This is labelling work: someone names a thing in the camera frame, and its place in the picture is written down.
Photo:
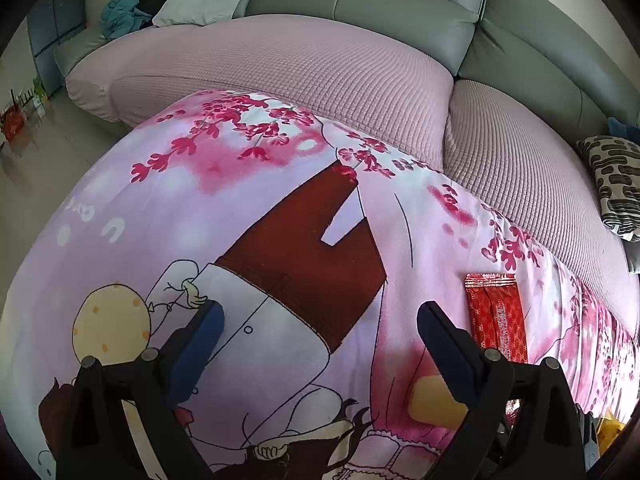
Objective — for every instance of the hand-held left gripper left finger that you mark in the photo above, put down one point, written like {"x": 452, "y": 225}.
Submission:
{"x": 197, "y": 355}

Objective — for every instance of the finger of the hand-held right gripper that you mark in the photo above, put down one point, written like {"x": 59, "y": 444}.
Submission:
{"x": 590, "y": 435}

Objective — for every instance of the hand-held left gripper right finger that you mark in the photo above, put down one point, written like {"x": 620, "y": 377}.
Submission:
{"x": 445, "y": 355}

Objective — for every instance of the yellow cake piece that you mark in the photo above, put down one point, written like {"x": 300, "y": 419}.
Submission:
{"x": 430, "y": 402}

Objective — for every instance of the orange clear snack packet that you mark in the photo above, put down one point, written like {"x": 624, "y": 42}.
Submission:
{"x": 611, "y": 426}

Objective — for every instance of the thin red snack packet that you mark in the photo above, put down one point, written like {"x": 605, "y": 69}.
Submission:
{"x": 495, "y": 315}

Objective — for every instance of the printed cartoon blanket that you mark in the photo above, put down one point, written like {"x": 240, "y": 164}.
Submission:
{"x": 250, "y": 210}

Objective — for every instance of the black white patterned pillow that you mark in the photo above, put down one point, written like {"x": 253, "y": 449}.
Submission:
{"x": 617, "y": 185}

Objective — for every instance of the red floor item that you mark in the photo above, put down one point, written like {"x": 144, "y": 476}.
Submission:
{"x": 12, "y": 122}

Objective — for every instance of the pink sofa cover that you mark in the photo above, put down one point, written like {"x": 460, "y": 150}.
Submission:
{"x": 325, "y": 75}

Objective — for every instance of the green bottles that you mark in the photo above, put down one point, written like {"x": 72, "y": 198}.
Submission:
{"x": 40, "y": 92}

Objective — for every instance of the teal clothes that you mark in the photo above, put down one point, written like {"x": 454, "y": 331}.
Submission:
{"x": 122, "y": 17}

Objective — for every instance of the blue cabinet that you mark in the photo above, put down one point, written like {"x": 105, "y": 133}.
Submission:
{"x": 55, "y": 35}

